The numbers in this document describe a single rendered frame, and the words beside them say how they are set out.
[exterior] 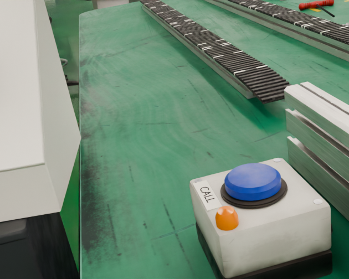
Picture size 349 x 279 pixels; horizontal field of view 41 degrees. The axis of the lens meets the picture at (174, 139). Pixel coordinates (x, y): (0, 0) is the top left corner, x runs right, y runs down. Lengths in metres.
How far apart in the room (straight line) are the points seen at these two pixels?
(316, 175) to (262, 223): 0.14
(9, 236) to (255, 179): 0.26
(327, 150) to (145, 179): 0.20
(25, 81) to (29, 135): 0.06
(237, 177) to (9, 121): 0.25
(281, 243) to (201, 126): 0.31
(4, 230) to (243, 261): 0.26
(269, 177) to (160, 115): 0.35
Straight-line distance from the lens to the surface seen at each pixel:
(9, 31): 0.54
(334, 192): 0.42
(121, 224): 0.44
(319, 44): 0.87
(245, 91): 0.68
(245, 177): 0.34
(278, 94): 0.61
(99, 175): 0.54
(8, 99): 0.50
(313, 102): 0.42
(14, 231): 0.49
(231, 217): 0.31
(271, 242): 0.32
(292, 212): 0.32
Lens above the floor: 1.02
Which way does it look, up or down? 25 degrees down
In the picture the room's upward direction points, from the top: 10 degrees counter-clockwise
